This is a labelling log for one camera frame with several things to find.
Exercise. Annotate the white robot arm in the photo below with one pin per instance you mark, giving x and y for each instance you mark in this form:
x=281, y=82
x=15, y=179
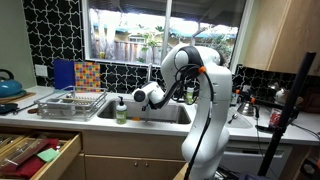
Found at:
x=205, y=143

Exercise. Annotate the stainless steel sink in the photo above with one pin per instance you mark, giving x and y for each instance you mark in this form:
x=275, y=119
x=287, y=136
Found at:
x=171, y=113

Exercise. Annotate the brushed steel faucet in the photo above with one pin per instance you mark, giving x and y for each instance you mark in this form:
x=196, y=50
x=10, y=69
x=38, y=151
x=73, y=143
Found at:
x=149, y=72

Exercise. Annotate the small green bottle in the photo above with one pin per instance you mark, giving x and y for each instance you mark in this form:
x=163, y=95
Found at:
x=189, y=95

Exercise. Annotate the green soap pump bottle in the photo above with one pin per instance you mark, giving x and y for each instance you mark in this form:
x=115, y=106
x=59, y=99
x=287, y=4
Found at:
x=121, y=112

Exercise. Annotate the window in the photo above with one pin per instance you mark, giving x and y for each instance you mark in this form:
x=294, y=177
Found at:
x=144, y=31

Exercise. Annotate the colourful checkered board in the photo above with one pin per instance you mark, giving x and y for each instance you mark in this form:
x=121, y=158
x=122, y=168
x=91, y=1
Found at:
x=87, y=76

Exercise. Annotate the metal spoon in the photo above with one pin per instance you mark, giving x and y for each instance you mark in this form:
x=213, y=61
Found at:
x=234, y=116

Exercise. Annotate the metal funnel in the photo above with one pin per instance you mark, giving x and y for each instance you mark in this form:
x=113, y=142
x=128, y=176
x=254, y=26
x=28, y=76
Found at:
x=246, y=108

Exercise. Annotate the blue cutting board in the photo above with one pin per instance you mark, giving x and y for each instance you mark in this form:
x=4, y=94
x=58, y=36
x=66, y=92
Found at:
x=64, y=74

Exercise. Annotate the red soda can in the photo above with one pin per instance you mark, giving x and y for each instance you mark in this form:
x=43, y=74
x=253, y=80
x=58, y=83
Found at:
x=274, y=117

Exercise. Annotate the open wooden drawer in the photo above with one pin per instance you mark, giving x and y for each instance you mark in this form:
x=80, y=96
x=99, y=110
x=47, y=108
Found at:
x=69, y=147

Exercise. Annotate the silver kettle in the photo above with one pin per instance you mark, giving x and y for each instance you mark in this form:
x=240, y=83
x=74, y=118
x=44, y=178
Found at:
x=281, y=94

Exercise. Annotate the black tripod pole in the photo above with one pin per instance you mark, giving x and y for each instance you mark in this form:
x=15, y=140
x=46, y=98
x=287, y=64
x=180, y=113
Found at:
x=286, y=111

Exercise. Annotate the green sponge in drawer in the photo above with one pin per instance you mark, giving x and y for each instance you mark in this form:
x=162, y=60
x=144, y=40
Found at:
x=48, y=155

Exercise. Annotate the wooden upper cabinet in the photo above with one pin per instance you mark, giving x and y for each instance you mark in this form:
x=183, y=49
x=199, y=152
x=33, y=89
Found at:
x=283, y=31

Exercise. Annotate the wooden board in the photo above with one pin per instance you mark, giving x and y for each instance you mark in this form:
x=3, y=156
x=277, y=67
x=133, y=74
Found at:
x=17, y=97

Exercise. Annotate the blue tea kettle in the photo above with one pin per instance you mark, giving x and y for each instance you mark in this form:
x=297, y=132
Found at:
x=9, y=86

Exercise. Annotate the red cloth in drawer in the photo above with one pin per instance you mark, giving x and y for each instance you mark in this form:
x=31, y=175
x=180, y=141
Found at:
x=24, y=162

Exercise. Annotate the black pan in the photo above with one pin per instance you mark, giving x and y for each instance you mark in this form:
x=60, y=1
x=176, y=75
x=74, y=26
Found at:
x=6, y=108

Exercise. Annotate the wire dish rack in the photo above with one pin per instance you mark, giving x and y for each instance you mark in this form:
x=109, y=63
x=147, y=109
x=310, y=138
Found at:
x=71, y=103

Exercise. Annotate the white light switch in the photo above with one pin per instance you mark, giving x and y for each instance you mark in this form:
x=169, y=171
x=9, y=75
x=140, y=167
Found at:
x=41, y=70

